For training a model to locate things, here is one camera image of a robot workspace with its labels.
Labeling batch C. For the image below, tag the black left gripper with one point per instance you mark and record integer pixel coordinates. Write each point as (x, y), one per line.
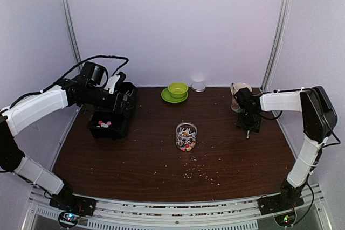
(122, 104)

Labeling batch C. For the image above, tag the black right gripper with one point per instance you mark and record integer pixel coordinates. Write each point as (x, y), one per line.
(256, 127)

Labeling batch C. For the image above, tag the black three-compartment candy tray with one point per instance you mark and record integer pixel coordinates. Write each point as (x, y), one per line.
(109, 124)

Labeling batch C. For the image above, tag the green saucer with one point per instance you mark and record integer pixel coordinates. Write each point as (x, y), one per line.
(167, 97)

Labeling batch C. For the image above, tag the green bowl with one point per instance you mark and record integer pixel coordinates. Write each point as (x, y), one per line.
(178, 90)

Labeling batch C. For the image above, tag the silver jar lid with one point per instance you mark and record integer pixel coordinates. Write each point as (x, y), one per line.
(198, 87)

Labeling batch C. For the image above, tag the clear plastic jar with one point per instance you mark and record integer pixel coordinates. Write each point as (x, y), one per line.
(186, 133)

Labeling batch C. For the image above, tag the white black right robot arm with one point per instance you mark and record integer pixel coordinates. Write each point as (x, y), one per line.
(317, 118)

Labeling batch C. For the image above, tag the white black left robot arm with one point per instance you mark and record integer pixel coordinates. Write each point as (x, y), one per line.
(92, 86)

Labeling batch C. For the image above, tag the coral pattern ceramic mug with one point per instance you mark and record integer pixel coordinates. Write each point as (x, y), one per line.
(234, 88)

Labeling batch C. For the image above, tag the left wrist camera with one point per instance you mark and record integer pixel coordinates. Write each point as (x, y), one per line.
(114, 81)

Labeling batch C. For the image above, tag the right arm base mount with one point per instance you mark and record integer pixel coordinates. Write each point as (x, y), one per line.
(282, 206)

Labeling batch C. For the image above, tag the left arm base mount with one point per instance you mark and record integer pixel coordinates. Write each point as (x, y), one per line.
(72, 206)

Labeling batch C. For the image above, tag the right aluminium frame post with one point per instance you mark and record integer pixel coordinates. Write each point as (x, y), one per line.
(276, 45)

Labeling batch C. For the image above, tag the aluminium frame post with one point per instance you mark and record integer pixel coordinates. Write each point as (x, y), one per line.
(276, 45)
(71, 31)

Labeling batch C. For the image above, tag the front aluminium rail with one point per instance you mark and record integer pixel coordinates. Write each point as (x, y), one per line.
(225, 214)

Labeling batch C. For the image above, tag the left aluminium frame post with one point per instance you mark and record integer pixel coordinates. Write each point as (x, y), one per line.
(71, 31)

